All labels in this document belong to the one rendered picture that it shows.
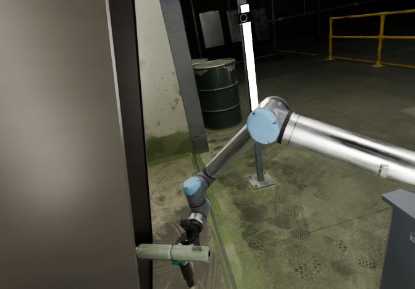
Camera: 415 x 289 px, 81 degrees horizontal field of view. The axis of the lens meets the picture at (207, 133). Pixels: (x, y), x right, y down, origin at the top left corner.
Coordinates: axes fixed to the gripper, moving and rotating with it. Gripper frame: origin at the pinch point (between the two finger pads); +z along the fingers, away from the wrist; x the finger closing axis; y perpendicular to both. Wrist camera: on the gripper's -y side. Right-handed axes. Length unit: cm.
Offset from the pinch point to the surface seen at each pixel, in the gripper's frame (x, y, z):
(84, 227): -8, -55, 39
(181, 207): 37, 46, -85
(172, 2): 41, -113, -177
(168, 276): 27, 48, -26
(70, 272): -3, -47, 41
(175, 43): 46, -78, -176
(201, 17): 129, -126, -665
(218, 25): 88, -100, -679
